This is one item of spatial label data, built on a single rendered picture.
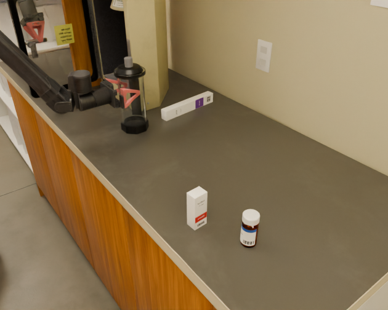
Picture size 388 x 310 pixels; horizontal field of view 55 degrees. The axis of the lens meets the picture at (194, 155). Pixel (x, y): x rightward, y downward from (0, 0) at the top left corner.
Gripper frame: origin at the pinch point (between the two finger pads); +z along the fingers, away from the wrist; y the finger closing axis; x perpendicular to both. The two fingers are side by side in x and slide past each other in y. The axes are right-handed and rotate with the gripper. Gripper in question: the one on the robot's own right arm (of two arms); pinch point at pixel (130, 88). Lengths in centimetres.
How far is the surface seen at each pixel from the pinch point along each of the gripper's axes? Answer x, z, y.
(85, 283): 110, -25, 24
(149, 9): -23.2, 15.8, 10.0
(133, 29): -17.1, 8.6, 10.0
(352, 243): 17, 13, -83
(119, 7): -23.0, 9.0, 20.6
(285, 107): 11, 50, -29
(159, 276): 40, -20, -46
